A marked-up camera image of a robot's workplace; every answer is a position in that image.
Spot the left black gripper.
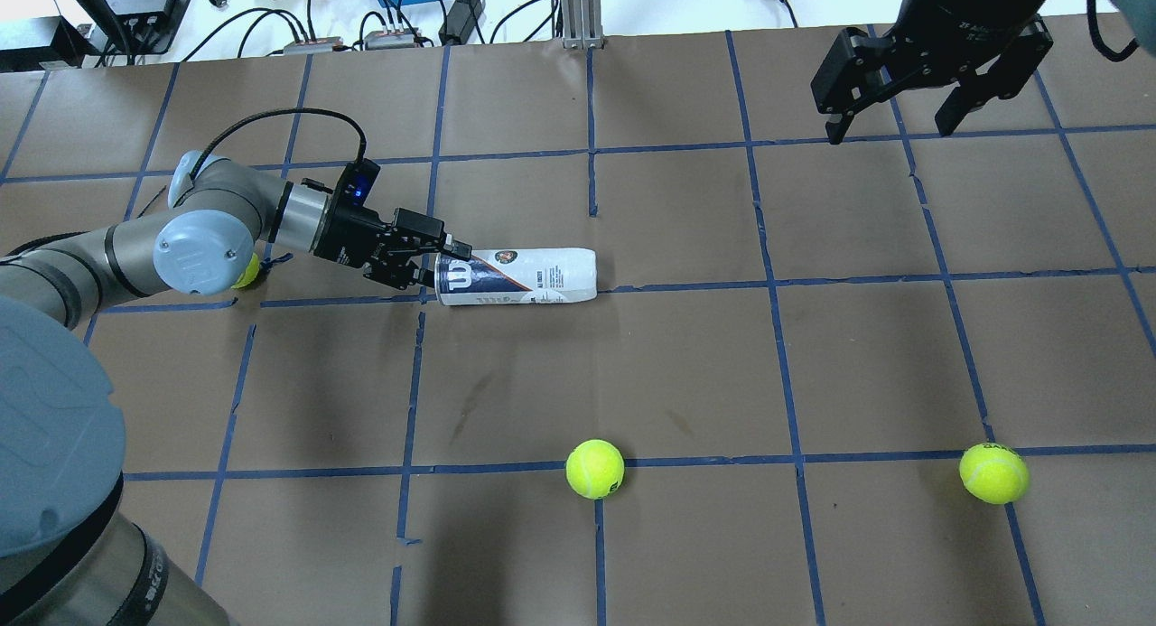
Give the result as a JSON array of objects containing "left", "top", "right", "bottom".
[{"left": 314, "top": 161, "right": 473, "bottom": 290}]

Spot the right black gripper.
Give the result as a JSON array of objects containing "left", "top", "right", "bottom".
[{"left": 812, "top": 0, "right": 1053, "bottom": 146}]

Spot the white blue tennis ball can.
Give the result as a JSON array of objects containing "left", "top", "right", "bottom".
[{"left": 434, "top": 248, "right": 596, "bottom": 306}]

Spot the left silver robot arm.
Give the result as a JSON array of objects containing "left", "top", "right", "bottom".
[{"left": 3, "top": 152, "right": 470, "bottom": 625}]

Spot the tennis ball front of table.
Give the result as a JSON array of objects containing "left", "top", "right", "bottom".
[{"left": 230, "top": 253, "right": 261, "bottom": 290}]

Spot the tennis ball table centre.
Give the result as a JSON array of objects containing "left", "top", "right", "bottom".
[{"left": 564, "top": 438, "right": 625, "bottom": 500}]

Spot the tennis ball near base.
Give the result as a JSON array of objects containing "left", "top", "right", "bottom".
[{"left": 957, "top": 442, "right": 1031, "bottom": 504}]

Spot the black power adapter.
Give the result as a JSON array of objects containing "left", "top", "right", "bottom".
[{"left": 438, "top": 0, "right": 486, "bottom": 45}]

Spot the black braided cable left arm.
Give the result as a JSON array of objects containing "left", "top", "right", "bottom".
[{"left": 166, "top": 109, "right": 368, "bottom": 207}]

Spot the aluminium frame post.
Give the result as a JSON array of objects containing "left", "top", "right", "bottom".
[{"left": 560, "top": 0, "right": 603, "bottom": 50}]

